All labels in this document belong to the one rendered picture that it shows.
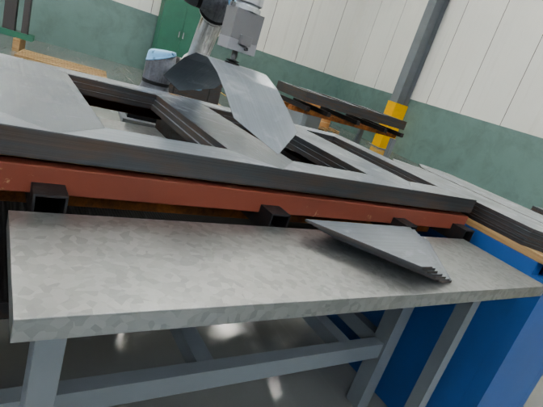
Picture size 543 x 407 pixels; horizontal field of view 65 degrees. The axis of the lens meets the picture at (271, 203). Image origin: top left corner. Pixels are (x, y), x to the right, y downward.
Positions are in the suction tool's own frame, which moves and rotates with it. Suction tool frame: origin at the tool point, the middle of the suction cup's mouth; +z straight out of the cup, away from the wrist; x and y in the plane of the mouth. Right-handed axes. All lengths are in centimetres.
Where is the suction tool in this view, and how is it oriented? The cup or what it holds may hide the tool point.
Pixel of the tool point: (230, 68)
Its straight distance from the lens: 122.8
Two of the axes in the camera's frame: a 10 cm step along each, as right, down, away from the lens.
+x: -5.2, -4.2, 7.4
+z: -3.0, 9.0, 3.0
